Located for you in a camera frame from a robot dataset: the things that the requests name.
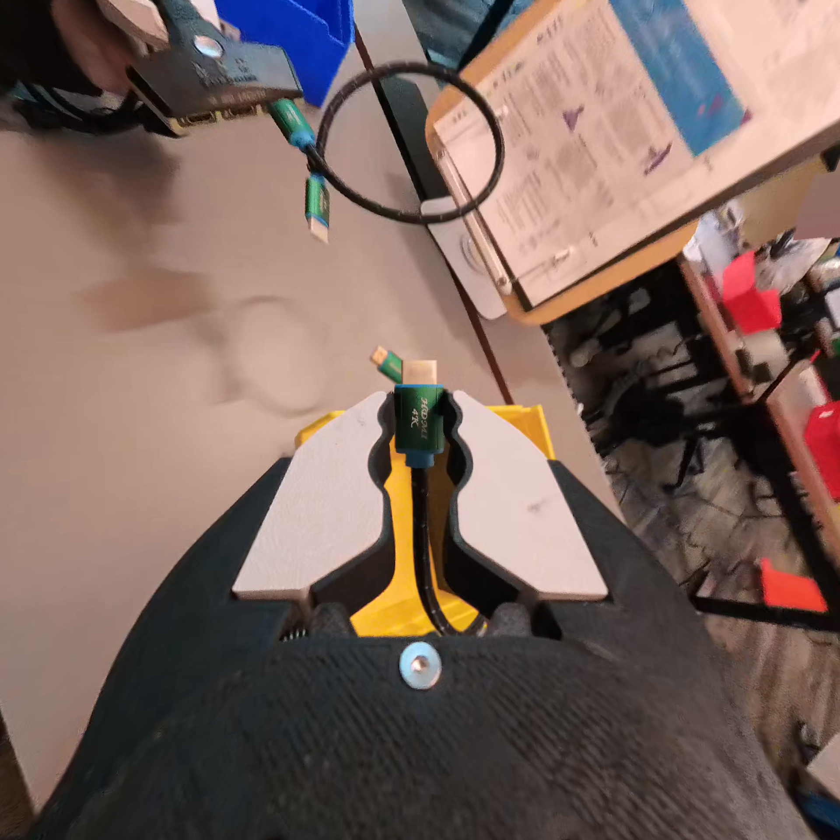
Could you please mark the red plastic bin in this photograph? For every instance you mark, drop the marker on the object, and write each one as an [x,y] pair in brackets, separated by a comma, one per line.
[791,584]
[825,446]
[751,295]

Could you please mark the blue plastic bin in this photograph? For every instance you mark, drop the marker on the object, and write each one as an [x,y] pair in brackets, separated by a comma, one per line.
[295,39]

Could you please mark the yellow plastic bin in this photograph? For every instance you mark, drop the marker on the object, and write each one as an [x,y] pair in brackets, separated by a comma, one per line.
[403,590]

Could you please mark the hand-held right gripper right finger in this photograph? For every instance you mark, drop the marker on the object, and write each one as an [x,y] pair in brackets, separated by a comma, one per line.
[525,525]

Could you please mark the wooden office table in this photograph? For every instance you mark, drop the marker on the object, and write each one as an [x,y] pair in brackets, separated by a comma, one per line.
[715,328]

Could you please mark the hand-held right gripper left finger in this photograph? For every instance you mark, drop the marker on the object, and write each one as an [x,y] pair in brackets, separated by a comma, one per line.
[315,518]

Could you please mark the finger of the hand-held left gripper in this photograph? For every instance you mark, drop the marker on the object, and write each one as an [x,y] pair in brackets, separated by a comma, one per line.
[138,19]

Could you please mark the person's left hand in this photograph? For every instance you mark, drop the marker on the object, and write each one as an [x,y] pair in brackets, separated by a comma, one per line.
[92,52]

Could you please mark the wooden document stand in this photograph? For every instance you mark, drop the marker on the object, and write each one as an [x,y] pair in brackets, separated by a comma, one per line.
[623,275]

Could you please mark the printed instruction sheet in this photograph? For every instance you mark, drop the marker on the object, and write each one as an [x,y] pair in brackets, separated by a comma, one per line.
[590,131]

